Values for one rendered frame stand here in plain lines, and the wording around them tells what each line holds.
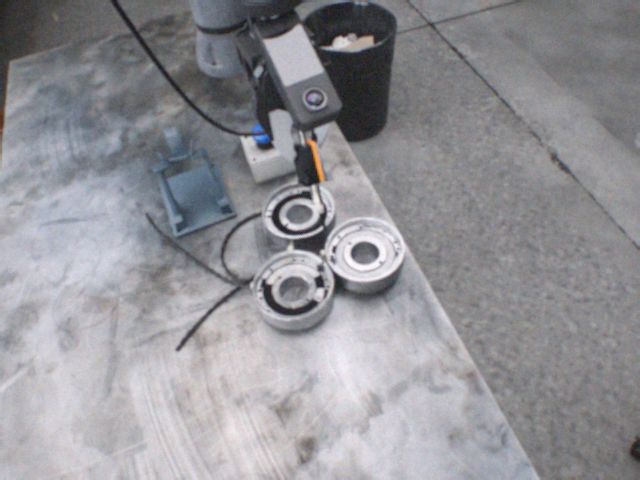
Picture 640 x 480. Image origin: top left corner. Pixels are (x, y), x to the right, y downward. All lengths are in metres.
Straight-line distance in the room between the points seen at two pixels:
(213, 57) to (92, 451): 0.74
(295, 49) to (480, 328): 1.22
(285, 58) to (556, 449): 1.25
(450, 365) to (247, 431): 0.25
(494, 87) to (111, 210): 1.81
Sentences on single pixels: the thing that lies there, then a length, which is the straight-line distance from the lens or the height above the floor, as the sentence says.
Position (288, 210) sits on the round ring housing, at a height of 0.83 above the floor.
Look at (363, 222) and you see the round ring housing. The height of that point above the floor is 0.83.
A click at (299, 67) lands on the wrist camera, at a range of 0.51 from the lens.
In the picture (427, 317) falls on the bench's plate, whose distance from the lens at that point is 0.69.
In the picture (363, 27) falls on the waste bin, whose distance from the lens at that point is 2.09.
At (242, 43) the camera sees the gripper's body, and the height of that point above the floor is 1.11.
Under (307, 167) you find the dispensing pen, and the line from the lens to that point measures 0.62.
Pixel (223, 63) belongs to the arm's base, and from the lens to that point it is 1.08.
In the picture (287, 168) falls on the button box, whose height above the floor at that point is 0.81.
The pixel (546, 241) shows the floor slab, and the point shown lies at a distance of 1.83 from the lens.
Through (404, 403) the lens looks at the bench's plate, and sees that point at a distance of 0.64.
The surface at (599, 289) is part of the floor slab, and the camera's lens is 1.78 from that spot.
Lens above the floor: 1.40
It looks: 52 degrees down
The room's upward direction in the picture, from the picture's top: 9 degrees counter-clockwise
